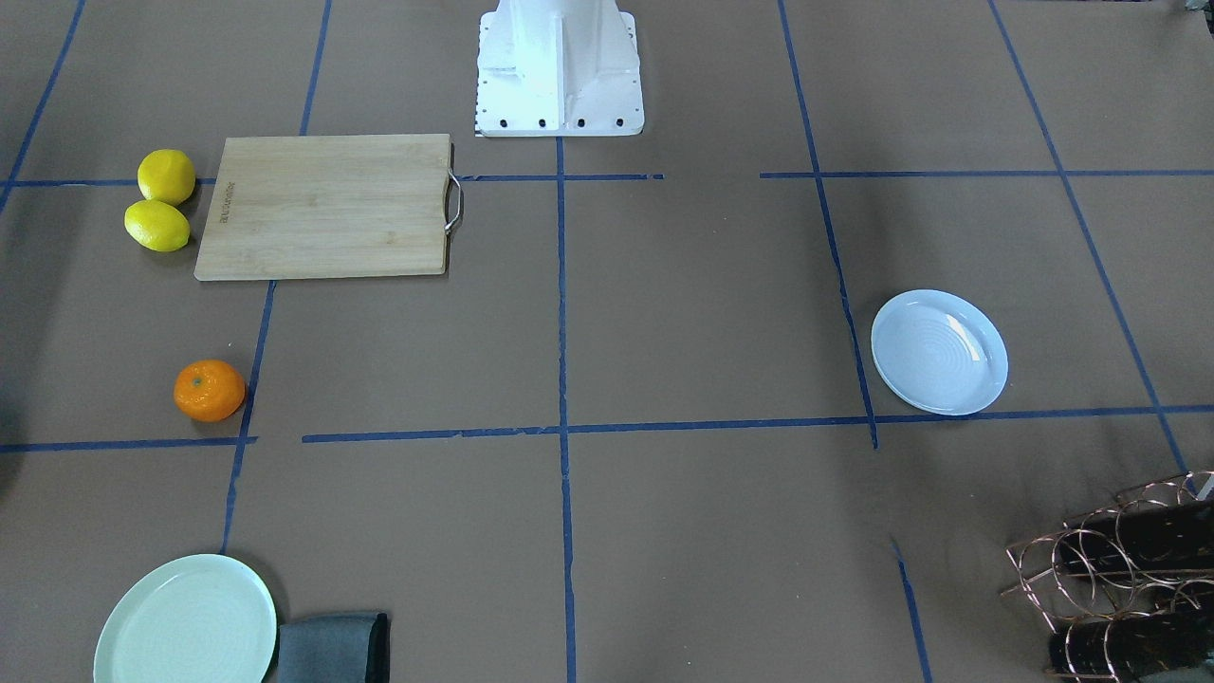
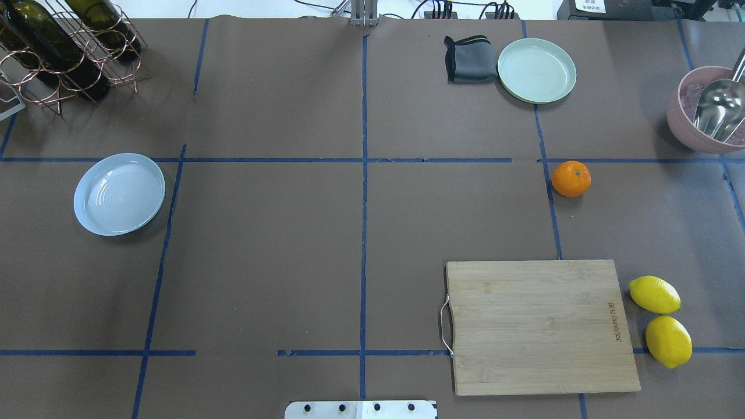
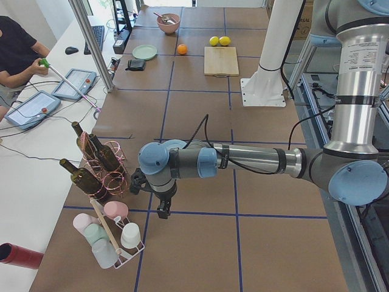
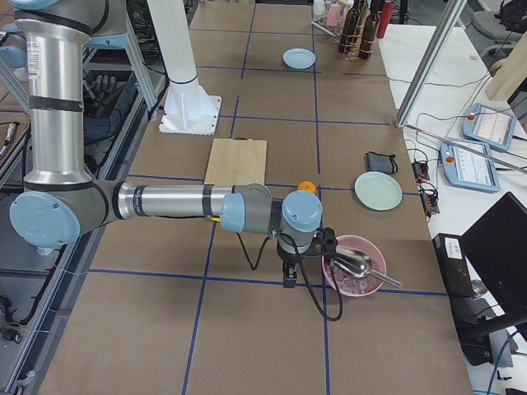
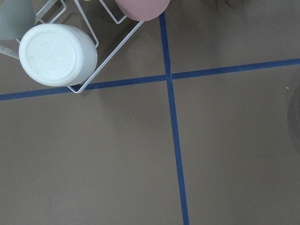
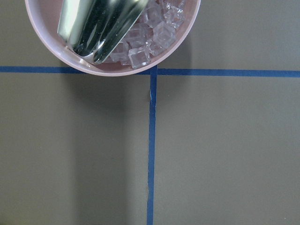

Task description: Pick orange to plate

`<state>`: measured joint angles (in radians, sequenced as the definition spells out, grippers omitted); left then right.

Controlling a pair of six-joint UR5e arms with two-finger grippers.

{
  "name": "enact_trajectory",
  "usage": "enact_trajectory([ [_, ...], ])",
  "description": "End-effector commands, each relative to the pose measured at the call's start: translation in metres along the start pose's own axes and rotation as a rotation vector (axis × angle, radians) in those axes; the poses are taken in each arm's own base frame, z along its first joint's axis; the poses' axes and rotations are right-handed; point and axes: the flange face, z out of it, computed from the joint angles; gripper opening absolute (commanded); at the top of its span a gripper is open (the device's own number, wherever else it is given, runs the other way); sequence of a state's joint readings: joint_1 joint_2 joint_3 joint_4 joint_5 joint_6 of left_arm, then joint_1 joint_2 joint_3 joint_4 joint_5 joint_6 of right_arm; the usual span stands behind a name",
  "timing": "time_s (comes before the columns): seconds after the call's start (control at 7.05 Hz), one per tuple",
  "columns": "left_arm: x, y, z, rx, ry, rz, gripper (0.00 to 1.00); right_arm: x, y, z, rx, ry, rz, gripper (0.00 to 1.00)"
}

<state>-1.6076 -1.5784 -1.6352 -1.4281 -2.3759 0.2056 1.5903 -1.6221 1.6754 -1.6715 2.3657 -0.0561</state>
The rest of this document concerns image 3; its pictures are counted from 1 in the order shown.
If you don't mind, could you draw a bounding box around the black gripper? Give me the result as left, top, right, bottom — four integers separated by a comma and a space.
129, 168, 171, 218

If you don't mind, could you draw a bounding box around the orange fruit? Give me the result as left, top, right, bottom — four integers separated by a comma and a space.
177, 44, 188, 55

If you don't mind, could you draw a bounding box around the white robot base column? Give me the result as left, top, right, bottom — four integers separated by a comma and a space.
241, 0, 304, 107

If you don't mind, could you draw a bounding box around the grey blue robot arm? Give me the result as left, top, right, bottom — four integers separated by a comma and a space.
129, 1, 388, 219

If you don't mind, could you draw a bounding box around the light blue plate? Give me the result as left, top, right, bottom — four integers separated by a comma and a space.
162, 139, 187, 150

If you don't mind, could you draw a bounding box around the mint green plate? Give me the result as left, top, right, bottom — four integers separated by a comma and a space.
132, 44, 157, 61

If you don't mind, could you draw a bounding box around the white cup right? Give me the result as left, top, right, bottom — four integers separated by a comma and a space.
120, 223, 141, 249

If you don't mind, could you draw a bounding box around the pink cup top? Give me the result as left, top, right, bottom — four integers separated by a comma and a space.
103, 201, 129, 220

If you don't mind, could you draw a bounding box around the grey white cup bottom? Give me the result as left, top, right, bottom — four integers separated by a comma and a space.
91, 238, 119, 269

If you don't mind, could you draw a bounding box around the mint green cup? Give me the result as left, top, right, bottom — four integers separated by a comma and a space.
83, 223, 109, 246

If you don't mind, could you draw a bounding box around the dark wine bottle middle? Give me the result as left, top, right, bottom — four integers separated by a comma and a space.
89, 133, 125, 178

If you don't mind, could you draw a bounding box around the dark wine bottle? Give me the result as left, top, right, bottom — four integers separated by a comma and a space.
89, 133, 125, 178
71, 121, 99, 168
60, 158, 112, 204

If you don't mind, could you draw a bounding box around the pale pink cup left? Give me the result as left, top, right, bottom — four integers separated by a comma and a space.
73, 213, 100, 235

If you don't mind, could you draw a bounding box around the dark wine bottle front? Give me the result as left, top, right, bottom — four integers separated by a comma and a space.
60, 158, 112, 204

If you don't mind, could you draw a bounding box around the dark wine bottle rear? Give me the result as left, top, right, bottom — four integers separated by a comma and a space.
71, 121, 99, 168

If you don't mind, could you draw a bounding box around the dark folded cloth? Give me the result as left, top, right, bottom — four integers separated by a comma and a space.
125, 59, 146, 71

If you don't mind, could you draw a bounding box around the far teach pendant tablet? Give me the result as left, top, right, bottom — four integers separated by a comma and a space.
52, 68, 97, 101

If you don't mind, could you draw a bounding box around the teach pendant tablet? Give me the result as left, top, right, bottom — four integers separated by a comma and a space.
5, 91, 61, 130
52, 68, 97, 101

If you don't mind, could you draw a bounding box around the wooden cutting board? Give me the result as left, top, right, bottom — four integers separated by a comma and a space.
204, 47, 239, 77

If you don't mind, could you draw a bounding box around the red cylinder tube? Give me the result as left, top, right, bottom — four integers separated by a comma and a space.
1, 243, 44, 269

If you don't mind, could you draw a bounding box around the near teach pendant tablet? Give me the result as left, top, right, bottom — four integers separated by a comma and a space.
5, 91, 61, 130

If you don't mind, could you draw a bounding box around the left yellow lemon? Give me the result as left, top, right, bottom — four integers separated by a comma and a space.
209, 36, 219, 47

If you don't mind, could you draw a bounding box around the yellow lemon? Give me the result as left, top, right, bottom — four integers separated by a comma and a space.
219, 36, 231, 46
209, 36, 219, 47

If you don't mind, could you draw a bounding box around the right yellow lemon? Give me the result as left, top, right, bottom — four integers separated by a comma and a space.
219, 36, 231, 46

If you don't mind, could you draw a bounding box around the pink bowl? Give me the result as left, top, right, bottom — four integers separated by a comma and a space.
157, 13, 181, 34

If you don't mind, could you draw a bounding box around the black computer mouse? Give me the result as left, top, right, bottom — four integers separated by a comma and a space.
64, 46, 78, 55

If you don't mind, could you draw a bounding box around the black keyboard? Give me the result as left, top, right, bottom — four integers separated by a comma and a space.
83, 25, 105, 55

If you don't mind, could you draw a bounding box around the metal ice scoop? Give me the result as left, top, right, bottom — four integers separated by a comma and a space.
154, 12, 177, 24

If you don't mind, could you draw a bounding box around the person in black shirt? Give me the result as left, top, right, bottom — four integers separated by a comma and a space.
0, 15, 51, 122

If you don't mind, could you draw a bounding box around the cardboard box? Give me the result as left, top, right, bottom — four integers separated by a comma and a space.
266, 0, 314, 40

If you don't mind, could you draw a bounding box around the white wire cup rack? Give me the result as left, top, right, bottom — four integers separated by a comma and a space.
98, 203, 145, 269

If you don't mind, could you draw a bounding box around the wooden rack handle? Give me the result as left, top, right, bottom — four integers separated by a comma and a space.
90, 199, 122, 255

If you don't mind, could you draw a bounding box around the copper wire bottle rack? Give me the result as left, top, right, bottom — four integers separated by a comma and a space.
83, 141, 128, 197

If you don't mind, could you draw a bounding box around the green handled grabber stick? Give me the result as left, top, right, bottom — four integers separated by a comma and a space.
38, 58, 101, 113

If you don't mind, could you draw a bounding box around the aluminium frame post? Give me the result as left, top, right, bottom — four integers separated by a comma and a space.
68, 0, 114, 92

